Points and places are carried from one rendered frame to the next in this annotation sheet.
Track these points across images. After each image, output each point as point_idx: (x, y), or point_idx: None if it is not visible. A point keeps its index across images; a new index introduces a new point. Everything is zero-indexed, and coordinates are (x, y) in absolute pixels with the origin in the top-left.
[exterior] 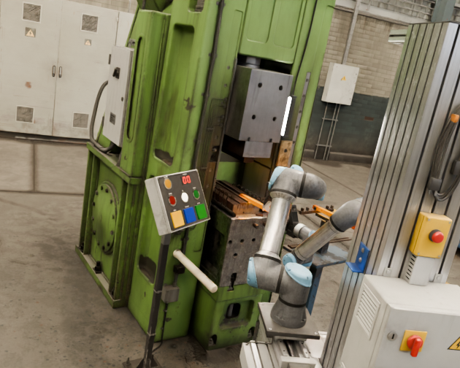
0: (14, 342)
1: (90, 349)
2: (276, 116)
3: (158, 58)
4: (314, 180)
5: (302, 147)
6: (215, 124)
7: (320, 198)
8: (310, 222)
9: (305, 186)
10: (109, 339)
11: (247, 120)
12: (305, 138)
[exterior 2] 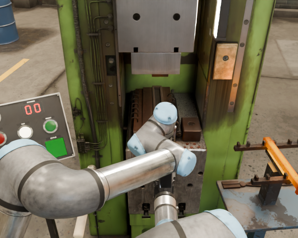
0: None
1: (37, 228)
2: (179, 12)
3: None
4: (38, 192)
5: (261, 52)
6: (100, 28)
7: (178, 174)
8: None
9: (22, 200)
10: (59, 222)
11: (127, 23)
12: (266, 38)
